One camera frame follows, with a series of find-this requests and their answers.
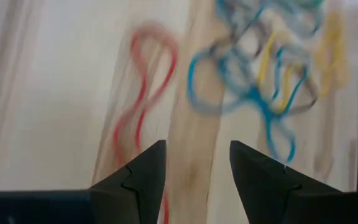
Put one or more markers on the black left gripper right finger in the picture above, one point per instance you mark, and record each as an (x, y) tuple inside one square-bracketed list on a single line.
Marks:
[(266, 193)]

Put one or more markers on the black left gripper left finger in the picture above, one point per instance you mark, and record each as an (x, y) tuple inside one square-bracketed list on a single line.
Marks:
[(141, 186)]

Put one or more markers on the grey rubber band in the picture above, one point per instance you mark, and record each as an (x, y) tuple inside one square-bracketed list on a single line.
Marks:
[(312, 93)]

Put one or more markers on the teal twisted rubber band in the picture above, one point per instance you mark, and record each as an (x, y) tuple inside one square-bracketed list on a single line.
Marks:
[(190, 77)]

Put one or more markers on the long red rubber band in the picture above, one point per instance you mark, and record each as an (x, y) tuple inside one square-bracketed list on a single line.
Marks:
[(174, 60)]

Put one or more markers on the long yellow rubber band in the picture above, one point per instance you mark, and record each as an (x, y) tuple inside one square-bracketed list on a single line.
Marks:
[(264, 62)]

